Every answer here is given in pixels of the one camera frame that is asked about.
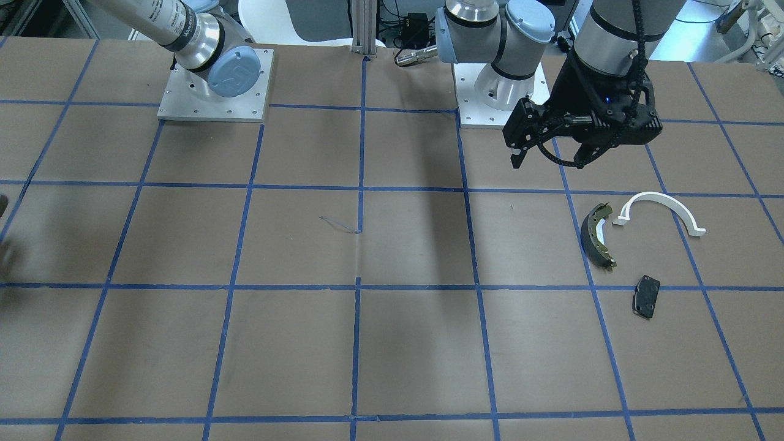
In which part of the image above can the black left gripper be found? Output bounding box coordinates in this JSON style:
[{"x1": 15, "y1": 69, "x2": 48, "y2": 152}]
[{"x1": 502, "y1": 52, "x2": 663, "y2": 170}]

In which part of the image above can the black brake pad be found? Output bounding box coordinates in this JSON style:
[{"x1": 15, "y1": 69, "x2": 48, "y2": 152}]
[{"x1": 632, "y1": 274, "x2": 660, "y2": 319}]

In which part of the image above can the aluminium frame post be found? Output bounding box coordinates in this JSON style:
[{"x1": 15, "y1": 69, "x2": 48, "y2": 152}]
[{"x1": 349, "y1": 0, "x2": 378, "y2": 58}]

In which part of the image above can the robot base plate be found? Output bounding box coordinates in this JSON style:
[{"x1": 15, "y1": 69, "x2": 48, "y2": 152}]
[
  {"x1": 453, "y1": 62, "x2": 551, "y2": 129},
  {"x1": 157, "y1": 48, "x2": 275, "y2": 123}
]

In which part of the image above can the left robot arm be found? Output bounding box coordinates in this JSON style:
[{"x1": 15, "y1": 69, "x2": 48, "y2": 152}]
[{"x1": 435, "y1": 1, "x2": 684, "y2": 168}]

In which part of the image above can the white curved plastic piece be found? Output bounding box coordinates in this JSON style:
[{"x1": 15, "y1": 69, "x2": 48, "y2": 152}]
[{"x1": 612, "y1": 192, "x2": 707, "y2": 237}]

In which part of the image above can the silver cylindrical tool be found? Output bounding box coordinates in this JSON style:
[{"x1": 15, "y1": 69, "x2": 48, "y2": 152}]
[{"x1": 394, "y1": 45, "x2": 439, "y2": 67}]

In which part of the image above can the olive green brake shoe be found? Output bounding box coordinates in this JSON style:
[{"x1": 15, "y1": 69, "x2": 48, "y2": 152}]
[{"x1": 581, "y1": 203, "x2": 617, "y2": 270}]

